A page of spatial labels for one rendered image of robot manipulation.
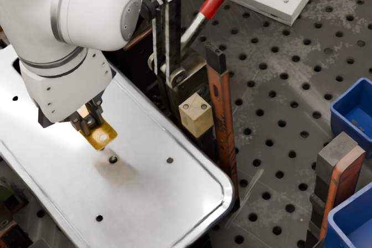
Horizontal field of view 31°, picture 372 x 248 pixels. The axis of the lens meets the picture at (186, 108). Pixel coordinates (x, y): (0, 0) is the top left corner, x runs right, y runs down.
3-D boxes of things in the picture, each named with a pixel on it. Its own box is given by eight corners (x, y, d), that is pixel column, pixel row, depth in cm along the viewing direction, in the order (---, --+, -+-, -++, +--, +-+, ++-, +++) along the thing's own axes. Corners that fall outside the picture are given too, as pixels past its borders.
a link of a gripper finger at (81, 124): (65, 93, 87) (78, 119, 93) (46, 108, 87) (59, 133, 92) (79, 108, 86) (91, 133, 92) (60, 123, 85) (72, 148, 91)
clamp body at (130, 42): (119, 105, 138) (75, -15, 107) (161, 72, 141) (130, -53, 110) (146, 133, 134) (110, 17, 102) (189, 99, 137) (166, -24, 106)
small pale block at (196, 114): (199, 206, 125) (177, 106, 94) (212, 194, 126) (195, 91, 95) (211, 218, 123) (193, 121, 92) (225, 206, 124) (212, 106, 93)
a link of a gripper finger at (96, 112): (94, 72, 89) (105, 98, 94) (76, 86, 88) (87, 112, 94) (109, 86, 87) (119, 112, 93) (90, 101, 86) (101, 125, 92)
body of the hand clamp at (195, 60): (177, 166, 129) (150, 63, 99) (203, 144, 131) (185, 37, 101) (197, 186, 127) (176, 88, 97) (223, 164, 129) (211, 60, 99)
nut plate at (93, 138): (62, 114, 94) (60, 109, 93) (83, 98, 95) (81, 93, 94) (97, 152, 91) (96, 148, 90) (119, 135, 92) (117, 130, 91)
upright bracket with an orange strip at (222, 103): (224, 201, 125) (202, 43, 82) (229, 196, 125) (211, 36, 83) (234, 211, 124) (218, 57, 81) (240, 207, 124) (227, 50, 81)
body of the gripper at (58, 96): (70, 1, 80) (91, 55, 89) (-1, 51, 77) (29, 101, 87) (107, 37, 77) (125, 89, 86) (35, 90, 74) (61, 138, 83)
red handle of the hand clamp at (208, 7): (150, 62, 98) (213, -27, 94) (159, 65, 100) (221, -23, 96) (169, 79, 96) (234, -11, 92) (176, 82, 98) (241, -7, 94)
